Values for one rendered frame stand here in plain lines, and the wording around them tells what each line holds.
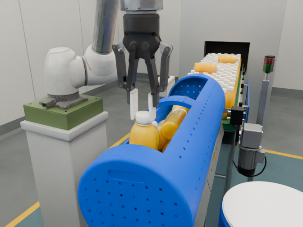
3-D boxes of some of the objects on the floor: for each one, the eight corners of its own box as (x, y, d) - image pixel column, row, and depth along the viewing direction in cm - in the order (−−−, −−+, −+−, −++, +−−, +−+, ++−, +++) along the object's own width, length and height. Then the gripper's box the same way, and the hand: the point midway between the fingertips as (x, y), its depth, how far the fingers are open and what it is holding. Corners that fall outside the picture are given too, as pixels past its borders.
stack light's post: (242, 213, 212) (263, 80, 173) (242, 210, 216) (262, 79, 176) (247, 215, 211) (269, 81, 171) (247, 211, 214) (269, 79, 175)
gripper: (95, 12, 53) (104, 120, 62) (176, 12, 48) (173, 130, 56) (112, 12, 59) (118, 110, 68) (185, 12, 54) (181, 117, 63)
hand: (143, 106), depth 61 cm, fingers closed on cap, 4 cm apart
